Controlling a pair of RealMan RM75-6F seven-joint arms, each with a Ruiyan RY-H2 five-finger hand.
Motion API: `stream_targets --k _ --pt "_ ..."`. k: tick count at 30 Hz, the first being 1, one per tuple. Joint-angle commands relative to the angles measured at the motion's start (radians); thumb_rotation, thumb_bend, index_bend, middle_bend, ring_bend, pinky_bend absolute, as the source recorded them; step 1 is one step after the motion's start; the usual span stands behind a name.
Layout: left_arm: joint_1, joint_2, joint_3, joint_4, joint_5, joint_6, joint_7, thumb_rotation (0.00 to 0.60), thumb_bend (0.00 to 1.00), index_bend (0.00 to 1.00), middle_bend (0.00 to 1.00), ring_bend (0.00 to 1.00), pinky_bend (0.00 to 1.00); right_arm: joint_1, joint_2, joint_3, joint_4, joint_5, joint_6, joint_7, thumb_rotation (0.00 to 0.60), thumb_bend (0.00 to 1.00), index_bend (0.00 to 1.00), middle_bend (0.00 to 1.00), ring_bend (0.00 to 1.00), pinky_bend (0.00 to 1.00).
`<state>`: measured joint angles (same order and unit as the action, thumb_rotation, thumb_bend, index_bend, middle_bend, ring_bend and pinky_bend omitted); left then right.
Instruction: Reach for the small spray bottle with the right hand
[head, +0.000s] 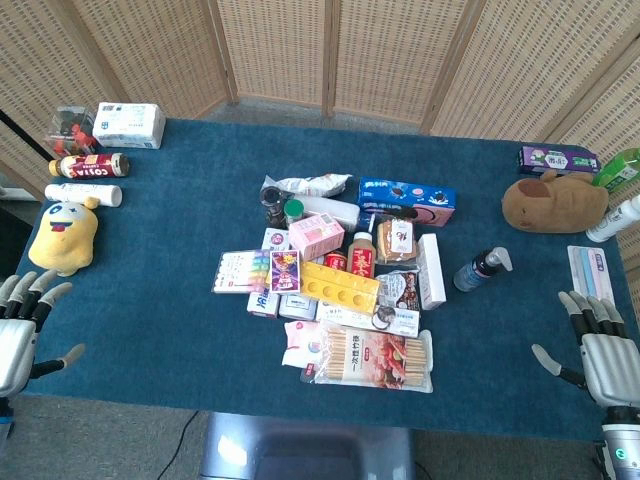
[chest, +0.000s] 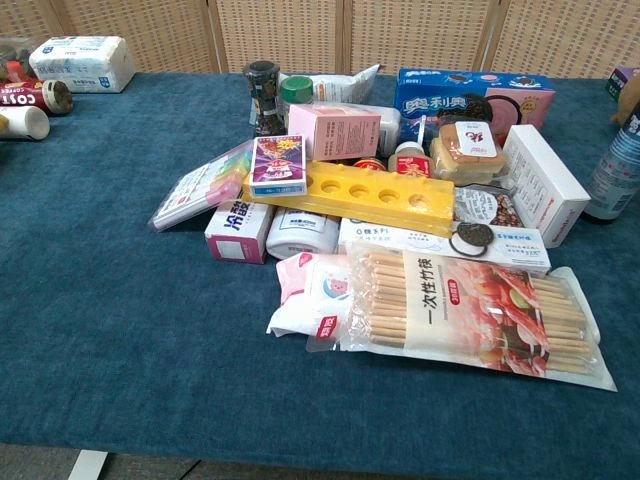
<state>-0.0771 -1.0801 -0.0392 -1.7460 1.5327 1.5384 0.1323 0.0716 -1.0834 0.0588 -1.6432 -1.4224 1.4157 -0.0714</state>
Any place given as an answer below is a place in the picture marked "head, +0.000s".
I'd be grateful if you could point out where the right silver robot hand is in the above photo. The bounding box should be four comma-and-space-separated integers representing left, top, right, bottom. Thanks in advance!
531, 290, 640, 409

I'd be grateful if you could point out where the yellow box with holes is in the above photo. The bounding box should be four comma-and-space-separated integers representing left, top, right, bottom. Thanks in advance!
298, 260, 382, 317

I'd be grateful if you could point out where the blue Oreo cookie box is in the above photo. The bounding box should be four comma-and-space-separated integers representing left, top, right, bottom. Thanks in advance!
357, 177, 458, 228

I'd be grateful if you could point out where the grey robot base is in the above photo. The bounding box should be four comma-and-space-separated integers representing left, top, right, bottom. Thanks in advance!
199, 411, 417, 480

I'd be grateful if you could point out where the white snack bag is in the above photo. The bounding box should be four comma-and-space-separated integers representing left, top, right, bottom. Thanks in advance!
263, 172, 354, 198

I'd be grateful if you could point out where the clear box with red toy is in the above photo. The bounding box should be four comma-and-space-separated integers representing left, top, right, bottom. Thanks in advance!
43, 105, 99, 157

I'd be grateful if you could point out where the brown milk tea bottle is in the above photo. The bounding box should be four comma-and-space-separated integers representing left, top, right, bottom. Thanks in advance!
346, 214, 377, 280

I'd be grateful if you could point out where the pink carton box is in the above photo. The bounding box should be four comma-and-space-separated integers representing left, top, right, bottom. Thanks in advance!
288, 212, 346, 262

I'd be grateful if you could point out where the black floor cable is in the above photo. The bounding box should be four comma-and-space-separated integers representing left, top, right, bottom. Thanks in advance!
156, 410, 200, 480

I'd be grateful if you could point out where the Costa coffee bottle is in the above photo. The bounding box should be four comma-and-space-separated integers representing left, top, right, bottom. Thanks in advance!
48, 152, 131, 180

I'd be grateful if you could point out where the small white purple-logo box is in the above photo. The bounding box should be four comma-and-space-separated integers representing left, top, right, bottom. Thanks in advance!
261, 227, 292, 252

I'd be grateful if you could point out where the wrapped bread snack packet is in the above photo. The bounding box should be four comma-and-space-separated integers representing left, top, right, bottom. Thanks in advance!
375, 216, 419, 265

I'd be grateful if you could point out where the wicker folding screen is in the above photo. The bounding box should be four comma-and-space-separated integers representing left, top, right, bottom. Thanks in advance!
0, 0, 640, 301

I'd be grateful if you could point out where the pink and white pouch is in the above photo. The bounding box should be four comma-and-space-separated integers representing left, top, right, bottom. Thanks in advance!
281, 320, 326, 370

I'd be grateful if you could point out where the white wrapped roll packet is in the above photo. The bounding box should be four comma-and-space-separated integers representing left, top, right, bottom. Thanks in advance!
294, 195, 362, 232

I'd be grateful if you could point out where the tall white box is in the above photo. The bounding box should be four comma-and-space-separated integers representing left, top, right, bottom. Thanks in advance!
416, 233, 448, 312

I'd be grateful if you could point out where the white plastic bottle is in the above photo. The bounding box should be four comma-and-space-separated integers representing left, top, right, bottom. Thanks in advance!
585, 194, 640, 244

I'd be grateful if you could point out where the blue and white box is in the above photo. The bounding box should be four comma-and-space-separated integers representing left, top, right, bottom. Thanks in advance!
246, 291, 282, 320

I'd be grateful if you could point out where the white tissue pack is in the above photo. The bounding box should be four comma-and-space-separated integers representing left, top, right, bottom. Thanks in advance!
92, 102, 167, 150

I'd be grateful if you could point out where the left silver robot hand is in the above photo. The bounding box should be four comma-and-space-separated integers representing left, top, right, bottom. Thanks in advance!
0, 269, 86, 399

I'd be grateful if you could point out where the blue table cloth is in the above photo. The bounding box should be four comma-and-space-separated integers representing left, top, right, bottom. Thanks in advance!
14, 117, 640, 442

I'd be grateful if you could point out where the purple toothpaste box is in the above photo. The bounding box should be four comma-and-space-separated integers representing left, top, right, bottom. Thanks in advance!
517, 145, 601, 177

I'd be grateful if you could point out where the dark chocolate snack packet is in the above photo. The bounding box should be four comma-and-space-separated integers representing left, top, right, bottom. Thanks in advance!
374, 269, 421, 312

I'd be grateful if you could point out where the pastel highlighter pen pack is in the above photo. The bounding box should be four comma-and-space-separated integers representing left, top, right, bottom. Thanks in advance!
212, 248, 272, 295

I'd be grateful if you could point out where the green plastic bottle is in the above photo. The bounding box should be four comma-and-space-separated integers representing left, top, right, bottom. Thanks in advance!
592, 147, 640, 195

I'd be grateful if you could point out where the long white cookie box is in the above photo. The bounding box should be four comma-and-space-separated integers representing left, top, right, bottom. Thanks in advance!
314, 301, 422, 339

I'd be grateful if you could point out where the black grinder jar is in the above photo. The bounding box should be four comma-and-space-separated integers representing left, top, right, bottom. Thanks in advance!
259, 185, 286, 229

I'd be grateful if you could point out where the dark blue spray bottle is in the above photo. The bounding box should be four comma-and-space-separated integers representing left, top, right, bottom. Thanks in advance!
452, 246, 514, 293

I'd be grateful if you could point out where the purple card pack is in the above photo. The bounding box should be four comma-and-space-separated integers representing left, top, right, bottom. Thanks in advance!
268, 249, 303, 295

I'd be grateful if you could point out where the white cylindrical tube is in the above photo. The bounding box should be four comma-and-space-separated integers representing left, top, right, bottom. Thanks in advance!
44, 183, 124, 208

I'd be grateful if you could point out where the jar with green lid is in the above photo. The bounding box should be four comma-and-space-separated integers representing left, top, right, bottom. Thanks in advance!
283, 198, 306, 227

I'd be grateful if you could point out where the toothbrush blister pack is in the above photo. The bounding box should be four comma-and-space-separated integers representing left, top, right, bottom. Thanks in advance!
566, 244, 617, 306

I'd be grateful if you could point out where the brown capybara plush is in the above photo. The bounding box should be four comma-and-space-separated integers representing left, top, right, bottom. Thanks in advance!
501, 169, 610, 235

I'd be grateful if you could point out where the yellow plush toy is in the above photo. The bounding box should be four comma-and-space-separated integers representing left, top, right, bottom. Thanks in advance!
27, 196, 101, 278

